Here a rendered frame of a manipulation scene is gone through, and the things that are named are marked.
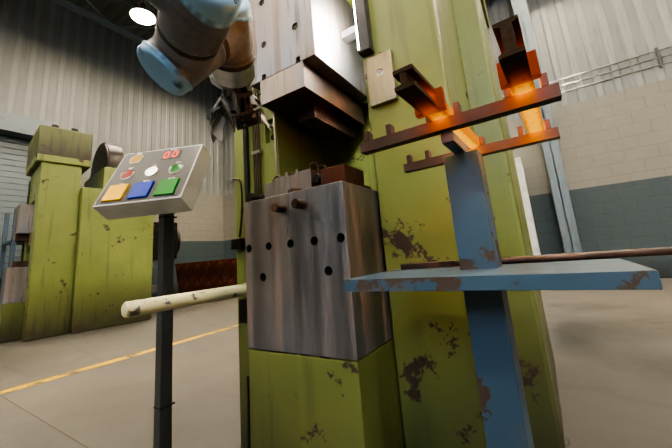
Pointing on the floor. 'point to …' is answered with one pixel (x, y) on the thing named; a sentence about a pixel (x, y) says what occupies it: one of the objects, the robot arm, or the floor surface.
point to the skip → (206, 274)
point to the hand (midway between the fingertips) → (238, 131)
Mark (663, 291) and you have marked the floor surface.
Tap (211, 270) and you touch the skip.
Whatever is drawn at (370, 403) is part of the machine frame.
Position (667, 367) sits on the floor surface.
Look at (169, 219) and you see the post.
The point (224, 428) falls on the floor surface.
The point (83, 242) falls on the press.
